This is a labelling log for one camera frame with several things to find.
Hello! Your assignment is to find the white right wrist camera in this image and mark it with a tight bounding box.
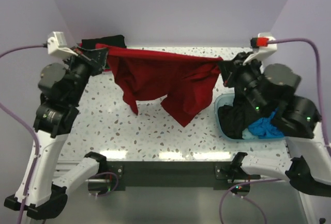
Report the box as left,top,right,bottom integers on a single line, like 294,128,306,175
243,32,277,65

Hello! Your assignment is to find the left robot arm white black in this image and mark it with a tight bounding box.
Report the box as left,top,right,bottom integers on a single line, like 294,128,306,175
4,47,108,223

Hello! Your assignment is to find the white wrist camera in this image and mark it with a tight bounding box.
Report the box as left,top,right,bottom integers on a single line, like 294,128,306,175
243,32,277,65
47,32,78,59

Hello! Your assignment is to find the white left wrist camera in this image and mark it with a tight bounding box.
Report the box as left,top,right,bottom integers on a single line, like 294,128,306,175
47,32,78,59

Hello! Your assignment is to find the red t shirt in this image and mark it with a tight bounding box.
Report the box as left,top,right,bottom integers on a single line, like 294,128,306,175
96,43,222,127

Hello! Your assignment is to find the black t shirt in basket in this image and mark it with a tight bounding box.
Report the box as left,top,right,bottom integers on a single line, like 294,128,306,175
218,100,260,139

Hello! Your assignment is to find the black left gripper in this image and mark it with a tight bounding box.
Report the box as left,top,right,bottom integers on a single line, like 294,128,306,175
61,44,107,104

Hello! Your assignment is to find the folded black t shirt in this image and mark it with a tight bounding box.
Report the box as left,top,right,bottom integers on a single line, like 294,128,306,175
80,35,127,50

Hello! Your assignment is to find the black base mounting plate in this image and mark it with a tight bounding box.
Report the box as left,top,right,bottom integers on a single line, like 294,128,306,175
85,160,259,191

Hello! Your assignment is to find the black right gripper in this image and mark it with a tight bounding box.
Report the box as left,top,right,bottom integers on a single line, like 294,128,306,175
218,50,270,114

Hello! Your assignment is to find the blue t shirt in basket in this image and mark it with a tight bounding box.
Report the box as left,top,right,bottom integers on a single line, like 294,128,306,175
242,110,284,140

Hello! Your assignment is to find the blue plastic basket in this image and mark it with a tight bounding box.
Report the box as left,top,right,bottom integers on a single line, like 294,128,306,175
214,93,284,142

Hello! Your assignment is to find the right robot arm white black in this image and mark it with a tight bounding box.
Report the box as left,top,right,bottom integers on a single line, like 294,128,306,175
215,52,330,197

